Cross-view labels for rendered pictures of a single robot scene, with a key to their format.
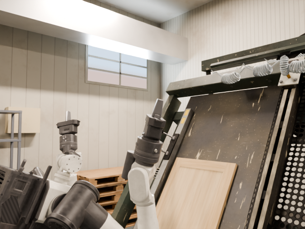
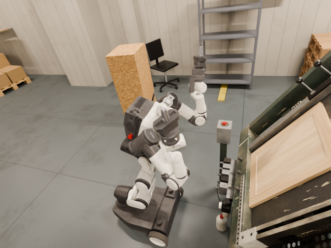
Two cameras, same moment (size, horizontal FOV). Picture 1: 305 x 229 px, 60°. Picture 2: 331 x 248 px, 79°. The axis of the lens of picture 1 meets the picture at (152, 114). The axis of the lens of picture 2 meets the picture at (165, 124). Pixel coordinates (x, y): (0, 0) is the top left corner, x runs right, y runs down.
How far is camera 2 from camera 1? 102 cm
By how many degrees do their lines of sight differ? 74
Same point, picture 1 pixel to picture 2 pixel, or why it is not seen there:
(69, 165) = (158, 110)
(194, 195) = (294, 153)
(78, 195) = (139, 139)
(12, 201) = (129, 124)
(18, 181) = (129, 116)
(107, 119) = not seen: outside the picture
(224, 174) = (324, 160)
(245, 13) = not seen: outside the picture
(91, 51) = not seen: outside the picture
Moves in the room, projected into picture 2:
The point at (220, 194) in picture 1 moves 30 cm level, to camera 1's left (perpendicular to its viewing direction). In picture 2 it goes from (303, 173) to (251, 139)
